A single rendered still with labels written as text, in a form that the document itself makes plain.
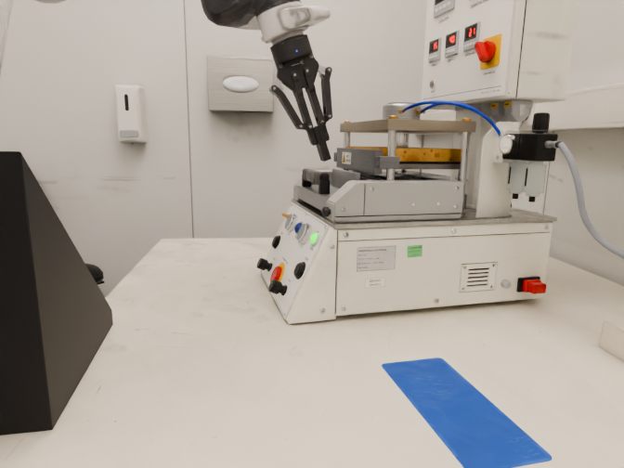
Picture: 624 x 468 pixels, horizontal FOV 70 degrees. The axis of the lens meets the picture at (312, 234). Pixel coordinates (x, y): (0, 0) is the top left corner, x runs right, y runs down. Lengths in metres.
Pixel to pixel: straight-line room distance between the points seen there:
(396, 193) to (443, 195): 0.09
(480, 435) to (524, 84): 0.62
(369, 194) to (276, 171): 1.57
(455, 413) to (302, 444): 0.19
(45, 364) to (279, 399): 0.27
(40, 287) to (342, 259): 0.46
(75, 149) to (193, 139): 0.56
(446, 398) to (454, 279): 0.33
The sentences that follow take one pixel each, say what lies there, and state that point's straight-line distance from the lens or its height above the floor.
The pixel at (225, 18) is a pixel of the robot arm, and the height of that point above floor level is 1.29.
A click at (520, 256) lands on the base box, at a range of 0.98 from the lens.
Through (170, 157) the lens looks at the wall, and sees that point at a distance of 2.37.
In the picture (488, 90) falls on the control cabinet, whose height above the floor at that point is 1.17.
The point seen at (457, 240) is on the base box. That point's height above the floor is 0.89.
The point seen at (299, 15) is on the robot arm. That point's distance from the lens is 0.88.
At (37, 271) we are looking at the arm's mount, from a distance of 0.55.
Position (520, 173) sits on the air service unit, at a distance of 0.87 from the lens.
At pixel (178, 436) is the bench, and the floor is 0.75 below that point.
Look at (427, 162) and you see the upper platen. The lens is 0.91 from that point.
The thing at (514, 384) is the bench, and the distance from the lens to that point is 0.70.
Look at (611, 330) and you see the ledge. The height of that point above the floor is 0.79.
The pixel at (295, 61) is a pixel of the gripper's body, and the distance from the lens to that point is 0.91.
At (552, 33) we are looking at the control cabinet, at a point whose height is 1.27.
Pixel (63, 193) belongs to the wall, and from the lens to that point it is 2.52.
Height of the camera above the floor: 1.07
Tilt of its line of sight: 12 degrees down
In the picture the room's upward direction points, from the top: 1 degrees clockwise
